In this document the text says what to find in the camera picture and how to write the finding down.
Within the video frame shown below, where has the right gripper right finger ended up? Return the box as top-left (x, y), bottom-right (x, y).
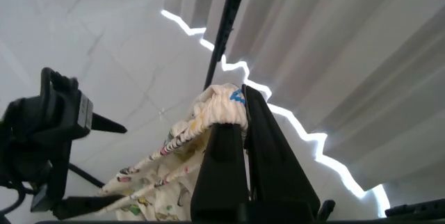
top-left (242, 83), bottom-right (321, 223)

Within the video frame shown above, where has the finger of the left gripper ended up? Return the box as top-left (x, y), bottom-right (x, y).
top-left (90, 111), bottom-right (128, 135)
top-left (51, 193), bottom-right (126, 221)

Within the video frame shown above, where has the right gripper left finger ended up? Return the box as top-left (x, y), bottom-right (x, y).
top-left (190, 122), bottom-right (250, 223)

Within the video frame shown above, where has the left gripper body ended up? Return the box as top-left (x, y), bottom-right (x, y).
top-left (0, 88), bottom-right (94, 213)

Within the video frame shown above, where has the cream printed garment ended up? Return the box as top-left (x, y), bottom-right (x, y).
top-left (98, 83), bottom-right (250, 222)

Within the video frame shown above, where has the black clothes rack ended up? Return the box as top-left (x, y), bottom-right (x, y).
top-left (203, 0), bottom-right (445, 222)

